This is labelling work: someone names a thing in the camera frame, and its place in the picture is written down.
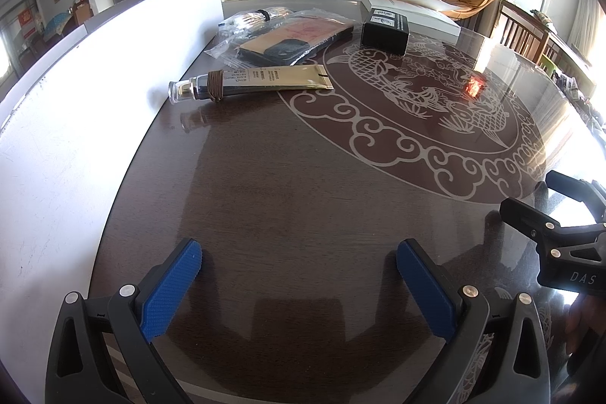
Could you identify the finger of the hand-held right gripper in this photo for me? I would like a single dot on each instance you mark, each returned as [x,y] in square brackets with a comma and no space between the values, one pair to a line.
[570,185]
[525,217]

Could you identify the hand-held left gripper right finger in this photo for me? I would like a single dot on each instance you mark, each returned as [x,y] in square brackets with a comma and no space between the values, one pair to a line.
[426,290]

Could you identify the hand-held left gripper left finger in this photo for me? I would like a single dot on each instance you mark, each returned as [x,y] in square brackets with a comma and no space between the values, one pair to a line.
[170,290]

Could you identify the person's right hand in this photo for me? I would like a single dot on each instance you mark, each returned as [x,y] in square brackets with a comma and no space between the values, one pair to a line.
[576,321]

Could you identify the wooden chair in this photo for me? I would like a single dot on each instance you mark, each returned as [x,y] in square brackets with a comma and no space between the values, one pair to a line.
[525,32]

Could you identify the white partition board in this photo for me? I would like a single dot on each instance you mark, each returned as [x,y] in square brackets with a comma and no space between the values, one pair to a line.
[71,124]

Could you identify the glossy black box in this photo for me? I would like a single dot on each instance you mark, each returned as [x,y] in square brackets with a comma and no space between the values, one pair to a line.
[386,34]

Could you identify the large white flat box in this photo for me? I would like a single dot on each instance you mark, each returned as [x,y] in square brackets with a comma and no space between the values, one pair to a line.
[416,9]

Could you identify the gold and black tube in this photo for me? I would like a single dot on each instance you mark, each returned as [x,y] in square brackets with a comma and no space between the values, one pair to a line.
[284,78]

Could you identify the phone case package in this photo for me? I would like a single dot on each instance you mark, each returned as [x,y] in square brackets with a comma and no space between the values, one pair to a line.
[293,42]

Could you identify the clear plastic bag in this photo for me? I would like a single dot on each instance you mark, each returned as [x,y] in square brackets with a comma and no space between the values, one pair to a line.
[251,19]

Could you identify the teal cloth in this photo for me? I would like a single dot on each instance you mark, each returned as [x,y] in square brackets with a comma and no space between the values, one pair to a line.
[55,24]

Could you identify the brown cardboard box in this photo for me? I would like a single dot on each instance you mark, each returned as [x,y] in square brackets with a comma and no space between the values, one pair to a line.
[81,13]

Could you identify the red sign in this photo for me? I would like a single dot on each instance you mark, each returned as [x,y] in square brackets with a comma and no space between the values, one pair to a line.
[27,19]

